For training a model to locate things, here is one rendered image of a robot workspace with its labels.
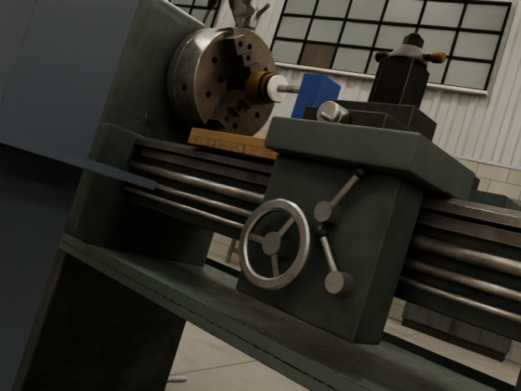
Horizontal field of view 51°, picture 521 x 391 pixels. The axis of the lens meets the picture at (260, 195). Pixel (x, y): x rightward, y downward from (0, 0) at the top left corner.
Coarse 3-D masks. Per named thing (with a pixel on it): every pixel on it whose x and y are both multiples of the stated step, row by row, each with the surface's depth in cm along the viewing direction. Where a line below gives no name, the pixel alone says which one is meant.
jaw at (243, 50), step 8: (224, 32) 146; (232, 32) 148; (224, 40) 146; (232, 40) 144; (240, 40) 145; (232, 48) 145; (240, 48) 146; (232, 56) 147; (240, 56) 144; (248, 56) 145; (232, 64) 148; (240, 64) 146; (248, 64) 146; (256, 64) 145; (232, 72) 150; (240, 72) 147; (248, 72) 145
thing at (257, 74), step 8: (256, 72) 145; (264, 72) 143; (248, 80) 144; (256, 80) 142; (264, 80) 141; (248, 88) 144; (256, 88) 142; (264, 88) 141; (248, 96) 145; (256, 96) 144; (264, 96) 142
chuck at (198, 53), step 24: (192, 48) 146; (216, 48) 145; (264, 48) 157; (192, 72) 142; (216, 72) 146; (192, 96) 144; (216, 96) 148; (192, 120) 150; (240, 120) 156; (264, 120) 162
